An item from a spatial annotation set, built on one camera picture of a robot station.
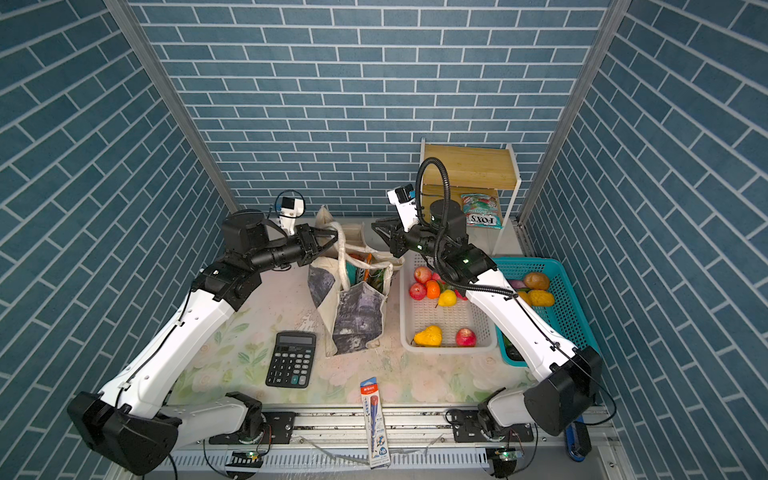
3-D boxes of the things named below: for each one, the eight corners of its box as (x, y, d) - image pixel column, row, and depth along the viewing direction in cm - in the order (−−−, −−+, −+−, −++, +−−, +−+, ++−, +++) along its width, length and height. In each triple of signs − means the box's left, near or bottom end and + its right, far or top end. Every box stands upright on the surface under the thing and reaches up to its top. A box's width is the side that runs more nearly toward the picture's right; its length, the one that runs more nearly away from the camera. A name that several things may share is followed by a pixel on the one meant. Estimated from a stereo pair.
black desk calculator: (266, 388, 82) (263, 385, 80) (280, 335, 92) (278, 331, 89) (307, 388, 82) (304, 385, 80) (317, 335, 92) (315, 331, 90)
